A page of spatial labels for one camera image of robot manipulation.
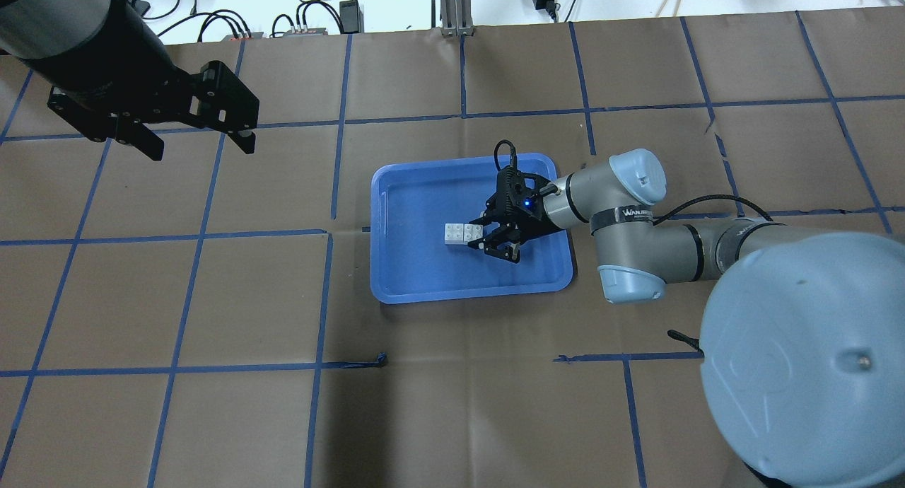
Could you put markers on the aluminium frame post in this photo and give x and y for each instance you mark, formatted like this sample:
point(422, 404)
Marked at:
point(455, 17)

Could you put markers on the blue plastic tray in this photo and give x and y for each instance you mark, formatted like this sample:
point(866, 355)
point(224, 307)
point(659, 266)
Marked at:
point(410, 205)

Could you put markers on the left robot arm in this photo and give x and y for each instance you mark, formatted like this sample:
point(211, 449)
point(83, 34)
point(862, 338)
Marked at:
point(112, 77)

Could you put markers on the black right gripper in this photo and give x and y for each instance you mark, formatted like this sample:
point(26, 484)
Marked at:
point(532, 218)

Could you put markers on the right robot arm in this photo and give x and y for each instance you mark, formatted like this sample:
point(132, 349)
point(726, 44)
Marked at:
point(801, 336)

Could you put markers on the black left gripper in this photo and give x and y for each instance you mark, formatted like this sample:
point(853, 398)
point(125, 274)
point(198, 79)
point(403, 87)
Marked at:
point(117, 60)

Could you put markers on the white block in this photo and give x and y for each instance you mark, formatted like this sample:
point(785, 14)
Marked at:
point(473, 235)
point(454, 234)

